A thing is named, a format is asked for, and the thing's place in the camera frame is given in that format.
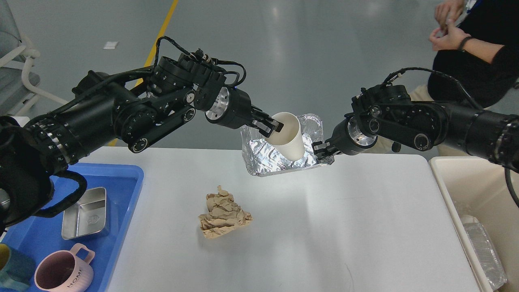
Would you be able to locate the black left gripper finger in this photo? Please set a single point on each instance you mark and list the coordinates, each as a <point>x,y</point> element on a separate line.
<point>265,127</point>
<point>258,114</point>

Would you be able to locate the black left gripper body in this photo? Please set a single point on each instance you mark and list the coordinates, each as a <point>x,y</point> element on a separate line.
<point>232,109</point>

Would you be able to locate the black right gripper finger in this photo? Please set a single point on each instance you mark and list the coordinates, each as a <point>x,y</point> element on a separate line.
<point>322,147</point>
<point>325,157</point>

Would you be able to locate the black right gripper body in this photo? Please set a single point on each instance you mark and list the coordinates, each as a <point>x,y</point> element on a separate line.
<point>348,139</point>

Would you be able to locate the white paper cup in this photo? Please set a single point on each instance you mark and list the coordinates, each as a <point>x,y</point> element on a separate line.
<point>289,140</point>

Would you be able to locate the aluminium foil tray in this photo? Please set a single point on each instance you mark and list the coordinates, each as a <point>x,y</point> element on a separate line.
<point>262,159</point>

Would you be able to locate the brown paper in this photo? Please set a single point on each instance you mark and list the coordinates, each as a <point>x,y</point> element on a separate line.
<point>223,215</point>

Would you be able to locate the stainless steel rectangular container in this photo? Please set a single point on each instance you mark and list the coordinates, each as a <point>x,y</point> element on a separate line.
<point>88,218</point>

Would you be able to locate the pink HOME mug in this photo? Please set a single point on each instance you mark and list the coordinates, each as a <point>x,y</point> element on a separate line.
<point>66,271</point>

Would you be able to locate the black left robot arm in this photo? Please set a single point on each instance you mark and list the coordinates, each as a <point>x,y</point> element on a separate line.
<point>139,107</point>

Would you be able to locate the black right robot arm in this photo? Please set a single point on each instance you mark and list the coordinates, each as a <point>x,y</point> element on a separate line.
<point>386,110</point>

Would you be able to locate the beige plastic bin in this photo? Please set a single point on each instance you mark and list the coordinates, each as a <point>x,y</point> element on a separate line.
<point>474,188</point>

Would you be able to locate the person in khaki trousers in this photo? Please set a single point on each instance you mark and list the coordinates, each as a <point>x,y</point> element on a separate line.
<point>478,45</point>

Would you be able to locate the teal yellow cup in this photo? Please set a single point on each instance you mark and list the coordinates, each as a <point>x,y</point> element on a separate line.
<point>16,270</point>

